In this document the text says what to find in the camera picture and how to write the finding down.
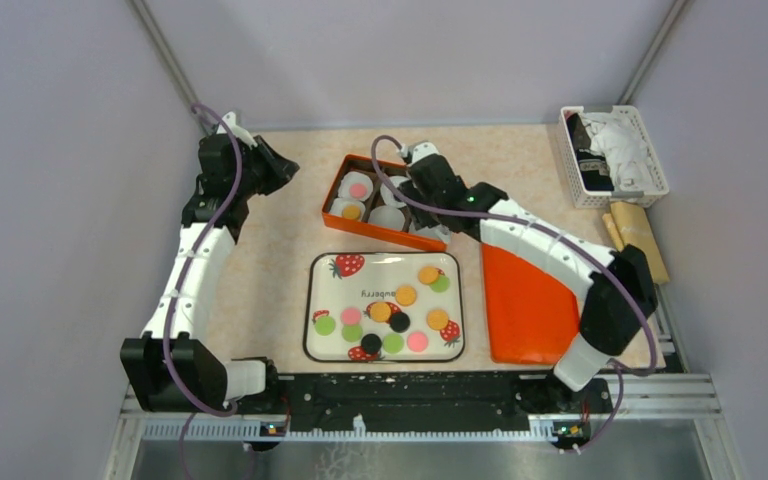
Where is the tan paper bag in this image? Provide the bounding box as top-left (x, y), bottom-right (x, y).
top-left (602, 202), bottom-right (670, 285)

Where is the white crumpled cloth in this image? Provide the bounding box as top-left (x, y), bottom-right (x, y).
top-left (581, 112), bottom-right (656, 192)

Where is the pink sandwich cookie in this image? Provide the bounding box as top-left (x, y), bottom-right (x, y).
top-left (340, 307), bottom-right (363, 326)
top-left (349, 183), bottom-right (368, 199)
top-left (406, 332), bottom-right (429, 353)

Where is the orange box lid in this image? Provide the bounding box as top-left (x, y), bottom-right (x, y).
top-left (481, 244), bottom-right (580, 366)

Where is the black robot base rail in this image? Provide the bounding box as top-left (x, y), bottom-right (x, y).
top-left (238, 371), bottom-right (613, 433)

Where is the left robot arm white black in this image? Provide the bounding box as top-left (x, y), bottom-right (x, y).
top-left (120, 111), bottom-right (299, 416)

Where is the white plastic basket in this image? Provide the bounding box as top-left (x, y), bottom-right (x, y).
top-left (556, 105), bottom-right (670, 208)

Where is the black sandwich cookie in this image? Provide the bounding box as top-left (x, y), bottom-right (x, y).
top-left (389, 311), bottom-right (411, 333)
top-left (360, 333), bottom-right (382, 357)

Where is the white strawberry print tray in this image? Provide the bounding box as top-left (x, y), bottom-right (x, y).
top-left (303, 252), bottom-right (465, 363)

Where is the black cloth in basket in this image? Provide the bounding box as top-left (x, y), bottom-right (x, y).
top-left (566, 113), bottom-right (615, 192)

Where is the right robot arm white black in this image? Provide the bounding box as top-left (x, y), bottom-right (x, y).
top-left (393, 144), bottom-right (658, 412)

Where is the orange cookie box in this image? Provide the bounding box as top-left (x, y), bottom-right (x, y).
top-left (321, 154), bottom-right (450, 251)

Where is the white paper cup liner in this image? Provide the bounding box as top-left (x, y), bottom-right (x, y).
top-left (409, 223), bottom-right (452, 245)
top-left (337, 171), bottom-right (374, 202)
top-left (368, 205), bottom-right (406, 231)
top-left (329, 197), bottom-right (366, 221)
top-left (379, 174), bottom-right (415, 208)

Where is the yellow round biscuit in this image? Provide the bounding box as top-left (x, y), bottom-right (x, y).
top-left (367, 302), bottom-right (392, 323)
top-left (426, 309), bottom-right (450, 331)
top-left (341, 204), bottom-right (363, 221)
top-left (417, 266), bottom-right (440, 285)
top-left (395, 285), bottom-right (418, 307)

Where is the aluminium frame rail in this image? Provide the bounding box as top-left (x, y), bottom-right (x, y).
top-left (103, 374), bottom-right (747, 479)

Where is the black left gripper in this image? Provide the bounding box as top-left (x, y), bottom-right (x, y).
top-left (232, 134), bottom-right (298, 198)

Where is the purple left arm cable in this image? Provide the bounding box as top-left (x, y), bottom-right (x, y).
top-left (161, 102), bottom-right (256, 480)

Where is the green sandwich cookie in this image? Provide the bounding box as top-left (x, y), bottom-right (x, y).
top-left (313, 315), bottom-right (336, 336)
top-left (341, 324), bottom-right (364, 343)
top-left (429, 275), bottom-right (451, 293)
top-left (382, 333), bottom-right (405, 355)

